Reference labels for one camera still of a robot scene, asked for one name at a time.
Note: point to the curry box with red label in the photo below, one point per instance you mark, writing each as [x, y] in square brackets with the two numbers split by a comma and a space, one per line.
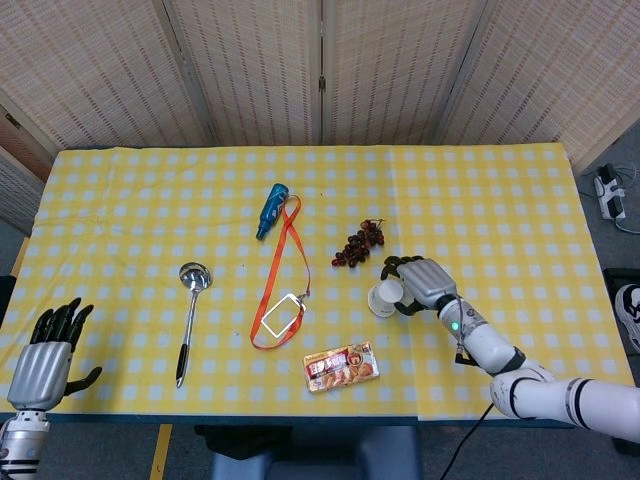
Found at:
[341, 372]

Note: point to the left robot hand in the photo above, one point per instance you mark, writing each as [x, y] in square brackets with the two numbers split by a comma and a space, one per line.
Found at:
[42, 367]

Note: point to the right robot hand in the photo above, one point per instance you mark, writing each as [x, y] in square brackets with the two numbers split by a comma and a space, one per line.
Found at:
[427, 282]

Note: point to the blue spray bottle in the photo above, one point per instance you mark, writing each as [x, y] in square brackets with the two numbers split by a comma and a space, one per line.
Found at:
[271, 210]

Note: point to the white paper cup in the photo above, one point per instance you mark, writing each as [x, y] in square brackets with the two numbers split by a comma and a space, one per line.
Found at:
[386, 298]

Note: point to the woven folding screen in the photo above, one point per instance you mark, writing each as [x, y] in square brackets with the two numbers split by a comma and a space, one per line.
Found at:
[260, 70]

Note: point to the black white sneaker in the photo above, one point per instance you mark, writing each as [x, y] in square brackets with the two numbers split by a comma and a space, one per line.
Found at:
[631, 312]

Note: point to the yellow white checkered tablecloth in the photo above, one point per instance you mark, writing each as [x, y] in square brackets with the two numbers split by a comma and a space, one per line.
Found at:
[150, 225]

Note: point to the white power strip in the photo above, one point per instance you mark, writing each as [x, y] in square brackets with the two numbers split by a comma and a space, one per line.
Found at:
[610, 192]

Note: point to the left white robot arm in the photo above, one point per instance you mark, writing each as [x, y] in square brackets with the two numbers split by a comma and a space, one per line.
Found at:
[20, 445]

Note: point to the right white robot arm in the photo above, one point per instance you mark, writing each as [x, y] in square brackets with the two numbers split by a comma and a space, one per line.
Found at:
[520, 365]

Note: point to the dark red grape bunch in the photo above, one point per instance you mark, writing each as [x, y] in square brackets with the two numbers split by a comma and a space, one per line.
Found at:
[357, 246]

